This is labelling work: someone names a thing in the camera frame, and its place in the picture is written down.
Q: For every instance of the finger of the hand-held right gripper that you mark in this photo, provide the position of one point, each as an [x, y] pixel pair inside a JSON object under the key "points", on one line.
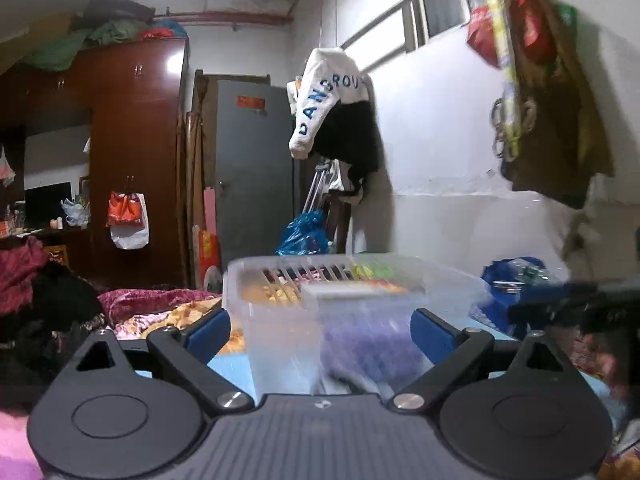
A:
{"points": [[545, 304]]}

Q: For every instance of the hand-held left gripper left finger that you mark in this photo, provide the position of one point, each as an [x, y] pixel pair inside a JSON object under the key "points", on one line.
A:
{"points": [[209, 331]]}

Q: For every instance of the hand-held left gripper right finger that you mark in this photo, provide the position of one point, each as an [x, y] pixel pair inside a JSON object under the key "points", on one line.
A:
{"points": [[431, 332]]}

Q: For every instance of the clear plastic storage bin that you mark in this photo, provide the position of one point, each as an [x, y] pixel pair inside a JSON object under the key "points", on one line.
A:
{"points": [[280, 330]]}

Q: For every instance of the blue bag with bottles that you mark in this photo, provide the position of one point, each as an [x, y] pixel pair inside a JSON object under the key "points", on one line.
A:
{"points": [[515, 285]]}

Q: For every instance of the floral printed blanket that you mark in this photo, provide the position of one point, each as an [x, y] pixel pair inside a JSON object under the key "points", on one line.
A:
{"points": [[160, 310]]}

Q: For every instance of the purple cloth bundle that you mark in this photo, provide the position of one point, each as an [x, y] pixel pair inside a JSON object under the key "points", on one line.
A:
{"points": [[367, 347]]}

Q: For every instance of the pink board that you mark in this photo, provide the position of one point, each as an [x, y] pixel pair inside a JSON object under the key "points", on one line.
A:
{"points": [[210, 225]]}

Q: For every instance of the blue plastic bag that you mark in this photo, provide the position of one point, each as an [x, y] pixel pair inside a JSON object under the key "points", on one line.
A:
{"points": [[302, 235]]}

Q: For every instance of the red and white plastic bag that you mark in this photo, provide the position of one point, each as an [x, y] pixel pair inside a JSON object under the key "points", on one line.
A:
{"points": [[127, 220]]}

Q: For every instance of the grey metal door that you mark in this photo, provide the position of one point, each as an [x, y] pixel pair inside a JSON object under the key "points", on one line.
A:
{"points": [[252, 180]]}

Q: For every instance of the dark clothes pile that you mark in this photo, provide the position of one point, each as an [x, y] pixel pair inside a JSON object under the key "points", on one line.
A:
{"points": [[45, 310]]}

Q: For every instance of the folded metal rack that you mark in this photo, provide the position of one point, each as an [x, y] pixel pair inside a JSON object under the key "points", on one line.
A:
{"points": [[320, 195]]}

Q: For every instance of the small white plastic bag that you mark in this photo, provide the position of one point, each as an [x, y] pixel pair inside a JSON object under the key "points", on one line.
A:
{"points": [[76, 212]]}

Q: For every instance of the brown hanging tote bag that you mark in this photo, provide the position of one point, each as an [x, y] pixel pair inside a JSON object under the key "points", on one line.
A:
{"points": [[555, 125]]}

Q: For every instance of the brown wooden wardrobe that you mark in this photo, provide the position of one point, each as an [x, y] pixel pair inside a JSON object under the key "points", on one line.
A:
{"points": [[135, 160]]}

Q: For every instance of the black monitor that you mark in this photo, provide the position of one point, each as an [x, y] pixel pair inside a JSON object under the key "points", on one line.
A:
{"points": [[47, 205]]}

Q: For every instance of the black hanging garment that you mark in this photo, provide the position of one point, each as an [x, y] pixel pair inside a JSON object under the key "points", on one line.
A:
{"points": [[352, 140]]}

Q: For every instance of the pink cloth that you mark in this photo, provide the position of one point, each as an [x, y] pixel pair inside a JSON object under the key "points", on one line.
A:
{"points": [[15, 445]]}

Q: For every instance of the white hoodie with blue print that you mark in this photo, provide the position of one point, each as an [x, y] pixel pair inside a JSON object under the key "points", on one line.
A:
{"points": [[325, 90]]}

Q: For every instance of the yellow patterned hanging strip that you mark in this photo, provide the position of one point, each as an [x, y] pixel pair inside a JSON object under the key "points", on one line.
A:
{"points": [[502, 40]]}

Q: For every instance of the red hanging plastic bag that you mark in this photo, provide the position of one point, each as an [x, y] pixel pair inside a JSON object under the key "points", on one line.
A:
{"points": [[484, 35]]}

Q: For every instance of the green cloth bundle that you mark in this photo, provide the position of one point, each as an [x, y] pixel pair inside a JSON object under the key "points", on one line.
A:
{"points": [[60, 50]]}

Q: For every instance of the window with white frame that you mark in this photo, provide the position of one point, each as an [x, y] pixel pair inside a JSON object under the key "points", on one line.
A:
{"points": [[440, 5]]}

